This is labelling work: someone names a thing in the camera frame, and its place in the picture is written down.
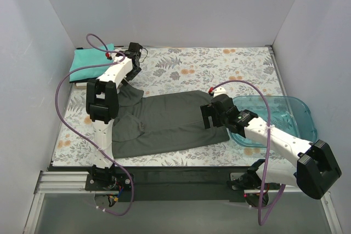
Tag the teal transparent plastic bin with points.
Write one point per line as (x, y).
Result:
(289, 114)

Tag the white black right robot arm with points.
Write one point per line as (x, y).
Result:
(311, 166)

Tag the dark grey t shirt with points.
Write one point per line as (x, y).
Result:
(162, 123)

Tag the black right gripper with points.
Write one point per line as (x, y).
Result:
(213, 115)

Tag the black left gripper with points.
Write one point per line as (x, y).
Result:
(136, 66)

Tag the folded teal t shirt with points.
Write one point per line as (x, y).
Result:
(88, 57)

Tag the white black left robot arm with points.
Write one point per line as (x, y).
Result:
(102, 99)

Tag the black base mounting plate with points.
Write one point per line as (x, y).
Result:
(166, 183)

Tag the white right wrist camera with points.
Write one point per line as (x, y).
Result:
(219, 91)

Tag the folded beige t shirt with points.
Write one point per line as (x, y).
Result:
(81, 85)

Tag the aluminium frame rail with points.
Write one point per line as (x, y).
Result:
(61, 205)

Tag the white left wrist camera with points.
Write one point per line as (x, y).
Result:
(116, 57)

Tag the floral patterned table mat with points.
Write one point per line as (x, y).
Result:
(242, 71)

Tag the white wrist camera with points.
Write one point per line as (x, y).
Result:
(116, 57)
(219, 91)

